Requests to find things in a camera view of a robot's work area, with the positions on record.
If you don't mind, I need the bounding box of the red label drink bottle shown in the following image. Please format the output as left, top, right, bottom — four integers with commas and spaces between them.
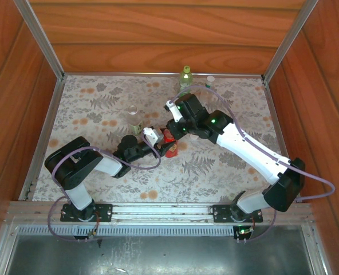
162, 128, 178, 159

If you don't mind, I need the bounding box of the clear bottle dark green label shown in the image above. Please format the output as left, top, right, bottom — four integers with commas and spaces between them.
126, 105, 145, 136

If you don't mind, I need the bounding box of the small clear bottle green band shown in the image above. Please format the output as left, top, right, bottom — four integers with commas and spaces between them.
202, 76, 216, 100

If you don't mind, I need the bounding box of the green tea bottle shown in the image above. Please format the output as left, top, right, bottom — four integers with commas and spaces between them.
179, 65, 194, 95

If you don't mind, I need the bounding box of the floral patterned tablecloth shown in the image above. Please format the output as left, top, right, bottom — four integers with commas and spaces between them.
33, 74, 298, 203

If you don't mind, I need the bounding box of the grey metal sheet panel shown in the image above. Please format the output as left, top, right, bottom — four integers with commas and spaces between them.
3, 226, 315, 275

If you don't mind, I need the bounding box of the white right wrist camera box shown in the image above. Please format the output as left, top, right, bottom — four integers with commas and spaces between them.
163, 99, 182, 121

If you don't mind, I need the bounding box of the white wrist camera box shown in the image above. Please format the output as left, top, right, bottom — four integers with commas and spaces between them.
163, 99, 182, 121
142, 127, 163, 144

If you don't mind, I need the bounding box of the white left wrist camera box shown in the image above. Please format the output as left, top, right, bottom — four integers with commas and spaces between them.
142, 127, 163, 144

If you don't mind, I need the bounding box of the aluminium frame rear bar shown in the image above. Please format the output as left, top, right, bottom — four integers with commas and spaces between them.
62, 72, 265, 79

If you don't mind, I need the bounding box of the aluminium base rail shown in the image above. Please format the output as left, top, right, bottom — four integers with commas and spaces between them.
5, 201, 314, 227

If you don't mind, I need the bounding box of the aluminium frame side bar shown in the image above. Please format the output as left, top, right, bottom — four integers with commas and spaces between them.
18, 77, 67, 201
261, 79, 289, 160

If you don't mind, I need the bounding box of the grey slotted cable duct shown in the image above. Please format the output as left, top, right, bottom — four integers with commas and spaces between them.
14, 225, 236, 237

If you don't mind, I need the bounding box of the red wire with connector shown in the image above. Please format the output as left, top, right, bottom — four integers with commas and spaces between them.
88, 210, 101, 239
234, 213, 257, 244

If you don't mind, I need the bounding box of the aluminium frame post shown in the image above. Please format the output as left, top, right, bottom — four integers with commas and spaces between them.
261, 0, 320, 84
13, 0, 66, 81

